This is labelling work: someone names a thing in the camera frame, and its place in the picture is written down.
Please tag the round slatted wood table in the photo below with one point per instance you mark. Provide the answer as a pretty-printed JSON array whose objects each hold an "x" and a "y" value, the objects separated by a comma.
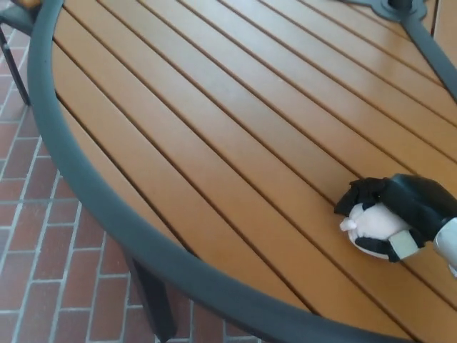
[{"x": 107, "y": 200}]

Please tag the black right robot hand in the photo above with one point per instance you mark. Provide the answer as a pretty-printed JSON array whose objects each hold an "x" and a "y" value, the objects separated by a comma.
[{"x": 414, "y": 200}]

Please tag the white plush dumpling toy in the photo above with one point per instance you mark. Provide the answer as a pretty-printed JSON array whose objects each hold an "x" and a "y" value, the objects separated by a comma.
[{"x": 375, "y": 221}]

